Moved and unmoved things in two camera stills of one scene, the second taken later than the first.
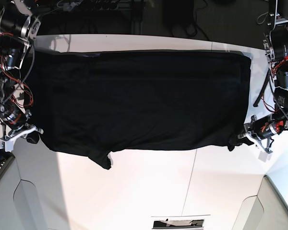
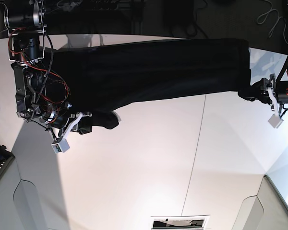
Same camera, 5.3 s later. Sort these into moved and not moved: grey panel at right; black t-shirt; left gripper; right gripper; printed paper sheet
Moved: right gripper; black t-shirt; left gripper
Not moved: printed paper sheet; grey panel at right
